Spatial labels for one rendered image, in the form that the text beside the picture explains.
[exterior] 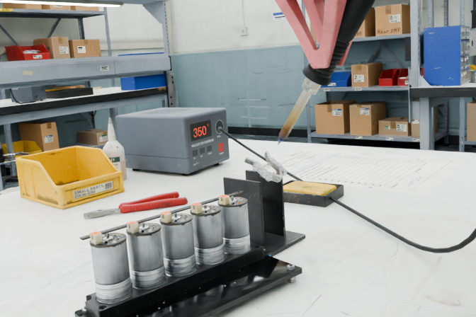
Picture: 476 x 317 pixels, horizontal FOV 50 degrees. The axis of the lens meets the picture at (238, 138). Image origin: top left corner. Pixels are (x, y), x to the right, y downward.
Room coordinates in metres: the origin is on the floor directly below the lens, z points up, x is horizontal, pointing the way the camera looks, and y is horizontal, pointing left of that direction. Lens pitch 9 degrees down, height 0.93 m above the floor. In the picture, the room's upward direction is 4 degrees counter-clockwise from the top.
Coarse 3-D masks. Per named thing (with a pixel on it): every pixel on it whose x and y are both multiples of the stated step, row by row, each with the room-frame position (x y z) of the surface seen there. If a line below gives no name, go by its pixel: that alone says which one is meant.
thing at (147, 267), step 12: (144, 228) 0.35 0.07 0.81; (132, 240) 0.34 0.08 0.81; (144, 240) 0.34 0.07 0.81; (156, 240) 0.35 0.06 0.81; (132, 252) 0.35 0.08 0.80; (144, 252) 0.34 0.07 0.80; (156, 252) 0.35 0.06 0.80; (132, 264) 0.35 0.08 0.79; (144, 264) 0.34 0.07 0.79; (156, 264) 0.35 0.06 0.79; (132, 276) 0.35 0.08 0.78; (144, 276) 0.34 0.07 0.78; (156, 276) 0.35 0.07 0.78; (144, 288) 0.34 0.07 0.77
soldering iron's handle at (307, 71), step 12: (348, 0) 0.39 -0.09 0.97; (360, 0) 0.39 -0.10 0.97; (372, 0) 0.39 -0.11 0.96; (348, 12) 0.39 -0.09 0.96; (360, 12) 0.39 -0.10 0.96; (348, 24) 0.39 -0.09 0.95; (360, 24) 0.40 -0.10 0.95; (348, 36) 0.40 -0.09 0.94; (336, 48) 0.40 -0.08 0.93; (336, 60) 0.41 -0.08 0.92; (312, 72) 0.41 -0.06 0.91; (324, 72) 0.41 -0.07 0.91; (324, 84) 0.42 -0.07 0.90
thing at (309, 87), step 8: (304, 88) 0.42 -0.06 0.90; (312, 88) 0.42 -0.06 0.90; (304, 96) 0.43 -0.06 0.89; (296, 104) 0.43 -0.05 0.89; (304, 104) 0.43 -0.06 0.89; (296, 112) 0.43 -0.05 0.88; (288, 120) 0.44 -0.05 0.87; (296, 120) 0.44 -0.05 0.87; (288, 128) 0.44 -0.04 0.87; (280, 136) 0.45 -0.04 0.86
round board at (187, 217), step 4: (172, 216) 0.38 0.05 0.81; (180, 216) 0.38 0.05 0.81; (184, 216) 0.38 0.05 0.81; (188, 216) 0.38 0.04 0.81; (160, 220) 0.37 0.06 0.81; (172, 220) 0.36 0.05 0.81; (176, 220) 0.36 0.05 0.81; (180, 220) 0.37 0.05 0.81; (188, 220) 0.37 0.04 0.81; (164, 224) 0.36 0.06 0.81; (168, 224) 0.36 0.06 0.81; (172, 224) 0.36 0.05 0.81; (176, 224) 0.36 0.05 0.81
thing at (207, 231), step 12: (192, 216) 0.38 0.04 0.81; (204, 216) 0.38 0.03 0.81; (216, 216) 0.38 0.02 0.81; (204, 228) 0.38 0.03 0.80; (216, 228) 0.38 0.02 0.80; (204, 240) 0.38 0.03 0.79; (216, 240) 0.38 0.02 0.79; (204, 252) 0.38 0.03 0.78; (216, 252) 0.38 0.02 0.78; (204, 264) 0.38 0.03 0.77
